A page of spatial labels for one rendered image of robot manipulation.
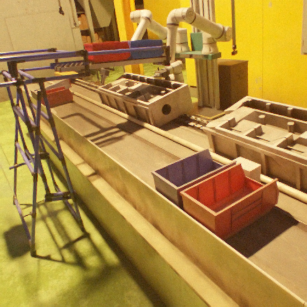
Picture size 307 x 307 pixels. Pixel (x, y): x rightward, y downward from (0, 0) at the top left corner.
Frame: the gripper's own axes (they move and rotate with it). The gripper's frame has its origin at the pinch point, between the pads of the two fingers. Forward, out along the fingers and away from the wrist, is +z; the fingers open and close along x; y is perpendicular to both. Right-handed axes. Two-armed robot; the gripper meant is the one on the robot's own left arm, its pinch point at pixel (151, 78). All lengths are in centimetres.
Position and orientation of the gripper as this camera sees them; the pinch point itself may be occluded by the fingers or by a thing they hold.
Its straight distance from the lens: 270.3
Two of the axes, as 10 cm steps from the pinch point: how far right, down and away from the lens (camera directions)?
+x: 5.4, 2.9, -7.9
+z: -8.0, 4.7, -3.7
